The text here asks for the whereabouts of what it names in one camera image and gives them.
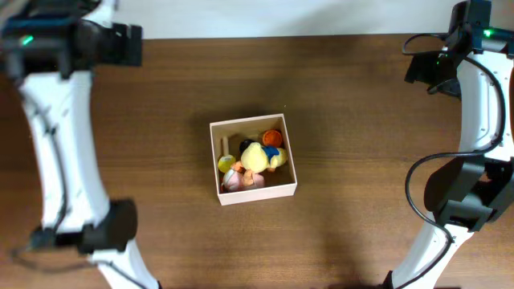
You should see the yellow wooden rattle drum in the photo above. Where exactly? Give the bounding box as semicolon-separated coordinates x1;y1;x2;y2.
218;136;236;173

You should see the black round puck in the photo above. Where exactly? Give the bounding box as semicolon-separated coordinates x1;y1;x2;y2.
239;139;254;153

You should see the yellow plush duck toy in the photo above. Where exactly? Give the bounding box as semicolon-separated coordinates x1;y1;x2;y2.
231;142;288;187

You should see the pink white bunny figurine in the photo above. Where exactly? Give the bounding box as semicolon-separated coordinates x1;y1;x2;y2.
221;169;265;193

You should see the orange round puck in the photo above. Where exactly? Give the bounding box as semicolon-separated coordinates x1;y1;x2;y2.
262;129;284;148

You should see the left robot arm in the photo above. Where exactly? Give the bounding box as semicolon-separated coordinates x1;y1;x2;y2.
1;0;160;288

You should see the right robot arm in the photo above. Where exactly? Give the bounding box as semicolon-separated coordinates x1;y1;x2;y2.
382;0;513;288

